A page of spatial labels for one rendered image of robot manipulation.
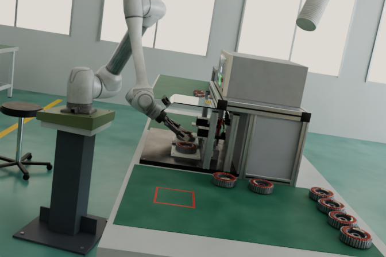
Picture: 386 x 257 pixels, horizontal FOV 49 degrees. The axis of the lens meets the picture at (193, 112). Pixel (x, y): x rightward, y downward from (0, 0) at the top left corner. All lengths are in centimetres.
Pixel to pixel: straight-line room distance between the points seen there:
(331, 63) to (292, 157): 527
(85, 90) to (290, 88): 122
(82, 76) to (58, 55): 455
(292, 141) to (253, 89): 31
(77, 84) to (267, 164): 123
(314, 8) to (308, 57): 385
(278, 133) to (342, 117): 549
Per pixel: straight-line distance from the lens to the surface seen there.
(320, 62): 721
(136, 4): 241
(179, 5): 684
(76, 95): 261
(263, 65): 205
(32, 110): 367
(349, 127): 757
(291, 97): 210
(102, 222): 306
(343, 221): 176
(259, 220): 166
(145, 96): 216
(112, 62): 270
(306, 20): 329
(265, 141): 202
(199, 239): 144
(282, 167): 208
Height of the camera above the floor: 142
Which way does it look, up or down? 11 degrees down
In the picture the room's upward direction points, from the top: 9 degrees clockwise
